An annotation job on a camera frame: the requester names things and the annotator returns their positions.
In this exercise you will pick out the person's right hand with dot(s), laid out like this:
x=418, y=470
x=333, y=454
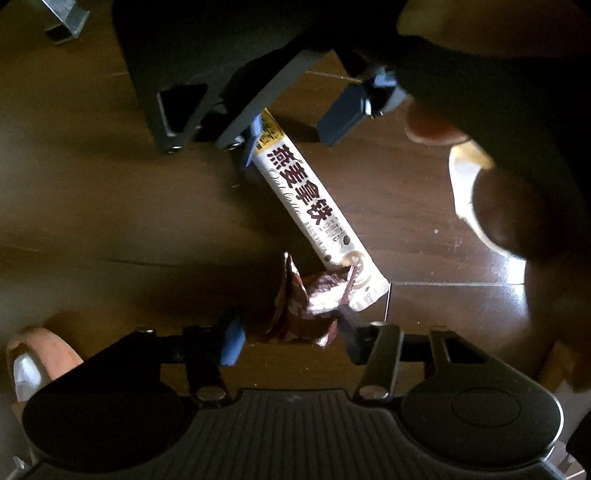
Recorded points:
x=508, y=92

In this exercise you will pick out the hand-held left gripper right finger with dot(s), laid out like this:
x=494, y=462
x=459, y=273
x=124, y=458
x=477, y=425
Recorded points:
x=354, y=344

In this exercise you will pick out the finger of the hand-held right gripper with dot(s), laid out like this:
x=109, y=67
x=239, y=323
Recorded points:
x=346, y=110
x=251, y=143

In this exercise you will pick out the pink slipper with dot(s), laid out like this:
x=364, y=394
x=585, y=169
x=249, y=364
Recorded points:
x=46, y=350

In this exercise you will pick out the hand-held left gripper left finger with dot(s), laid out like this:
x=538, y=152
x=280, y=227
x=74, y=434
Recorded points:
x=233, y=341

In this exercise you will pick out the white yellow stick packet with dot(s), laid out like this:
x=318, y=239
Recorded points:
x=304, y=194

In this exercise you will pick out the brown foil wrapper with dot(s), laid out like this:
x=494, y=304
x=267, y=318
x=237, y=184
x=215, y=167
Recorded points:
x=314, y=295

